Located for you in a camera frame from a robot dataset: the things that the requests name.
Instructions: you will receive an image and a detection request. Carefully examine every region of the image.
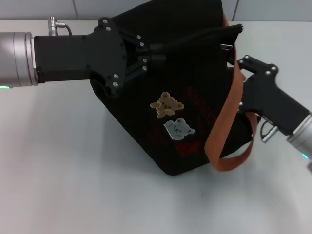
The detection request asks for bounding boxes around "black food bag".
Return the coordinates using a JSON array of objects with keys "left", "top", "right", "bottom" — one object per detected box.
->
[{"left": 89, "top": 0, "right": 257, "bottom": 176}]

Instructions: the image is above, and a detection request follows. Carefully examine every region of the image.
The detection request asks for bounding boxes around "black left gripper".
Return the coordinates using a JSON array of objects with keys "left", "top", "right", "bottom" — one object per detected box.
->
[{"left": 32, "top": 17, "right": 167, "bottom": 95}]

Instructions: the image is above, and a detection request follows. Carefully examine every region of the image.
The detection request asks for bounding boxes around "silver right gripper cable connector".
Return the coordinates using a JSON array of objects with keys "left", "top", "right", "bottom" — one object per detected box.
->
[{"left": 259, "top": 119, "right": 278, "bottom": 143}]

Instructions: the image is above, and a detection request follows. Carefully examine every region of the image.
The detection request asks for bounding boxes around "silver gripper cable connector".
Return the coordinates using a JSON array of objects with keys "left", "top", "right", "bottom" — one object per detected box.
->
[
  {"left": 259, "top": 119, "right": 278, "bottom": 143},
  {"left": 47, "top": 16, "right": 74, "bottom": 38}
]

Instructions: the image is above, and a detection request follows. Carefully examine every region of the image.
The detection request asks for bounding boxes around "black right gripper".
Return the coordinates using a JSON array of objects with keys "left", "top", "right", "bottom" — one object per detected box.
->
[{"left": 237, "top": 55, "right": 312, "bottom": 137}]

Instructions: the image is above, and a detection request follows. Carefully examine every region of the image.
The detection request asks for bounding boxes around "silver left gripper cable connector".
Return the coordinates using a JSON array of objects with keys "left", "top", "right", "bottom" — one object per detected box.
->
[{"left": 47, "top": 16, "right": 74, "bottom": 38}]

